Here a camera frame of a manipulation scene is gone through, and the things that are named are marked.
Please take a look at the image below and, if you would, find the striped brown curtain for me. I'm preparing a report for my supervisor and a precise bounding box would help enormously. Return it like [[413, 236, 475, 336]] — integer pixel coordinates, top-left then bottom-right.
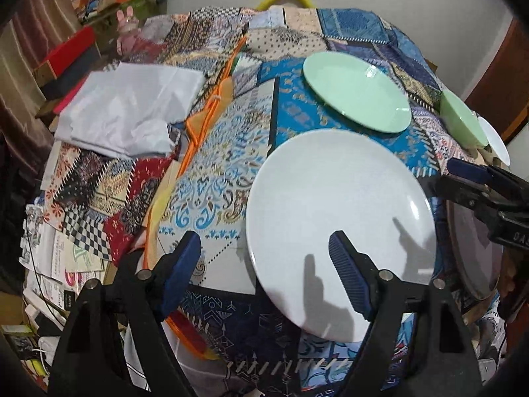
[[1, 0, 81, 175]]

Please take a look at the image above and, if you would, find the round metal tray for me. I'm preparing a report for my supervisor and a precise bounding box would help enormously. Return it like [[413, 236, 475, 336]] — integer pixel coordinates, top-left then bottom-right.
[[447, 201, 503, 301]]

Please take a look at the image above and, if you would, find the large white plate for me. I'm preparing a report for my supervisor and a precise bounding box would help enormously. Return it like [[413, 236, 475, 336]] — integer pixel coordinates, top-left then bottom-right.
[[246, 129, 437, 343]]

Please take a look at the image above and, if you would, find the white bowl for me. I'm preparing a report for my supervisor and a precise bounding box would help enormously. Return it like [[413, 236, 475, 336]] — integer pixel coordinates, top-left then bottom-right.
[[478, 116, 511, 166]]

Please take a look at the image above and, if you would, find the light green bowl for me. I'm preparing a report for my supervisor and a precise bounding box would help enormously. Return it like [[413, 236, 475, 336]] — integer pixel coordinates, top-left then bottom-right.
[[439, 89, 489, 149]]

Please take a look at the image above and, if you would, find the red rectangular box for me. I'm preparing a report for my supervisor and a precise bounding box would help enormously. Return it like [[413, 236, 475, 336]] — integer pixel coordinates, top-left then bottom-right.
[[33, 26, 96, 86]]

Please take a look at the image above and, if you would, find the orange cloth strip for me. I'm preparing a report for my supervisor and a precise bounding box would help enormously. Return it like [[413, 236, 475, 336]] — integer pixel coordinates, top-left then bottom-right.
[[178, 34, 247, 177]]

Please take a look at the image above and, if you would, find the pink bunny toy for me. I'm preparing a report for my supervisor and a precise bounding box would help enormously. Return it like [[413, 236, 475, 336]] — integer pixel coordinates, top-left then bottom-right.
[[116, 5, 141, 57]]

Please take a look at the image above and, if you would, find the patchwork patterned bedspread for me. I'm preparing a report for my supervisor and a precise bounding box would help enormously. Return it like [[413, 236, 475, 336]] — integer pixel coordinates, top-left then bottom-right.
[[40, 5, 509, 397]]

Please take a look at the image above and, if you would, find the light green plate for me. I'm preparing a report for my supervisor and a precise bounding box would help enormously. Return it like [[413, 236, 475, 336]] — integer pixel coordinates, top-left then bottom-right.
[[302, 51, 412, 134]]

